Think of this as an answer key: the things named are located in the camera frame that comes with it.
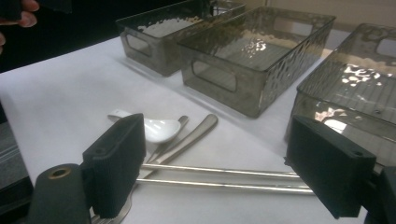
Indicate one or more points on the metal chopstick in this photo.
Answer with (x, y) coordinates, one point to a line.
(218, 185)
(218, 170)

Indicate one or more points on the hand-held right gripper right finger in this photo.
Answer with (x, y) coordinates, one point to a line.
(330, 168)

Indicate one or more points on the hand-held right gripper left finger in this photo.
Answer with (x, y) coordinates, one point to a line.
(118, 168)

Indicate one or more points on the white ceramic spoon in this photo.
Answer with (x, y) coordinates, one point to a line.
(162, 129)

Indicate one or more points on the smoky translucent plastic bin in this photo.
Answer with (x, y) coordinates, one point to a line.
(249, 102)
(157, 59)
(358, 93)

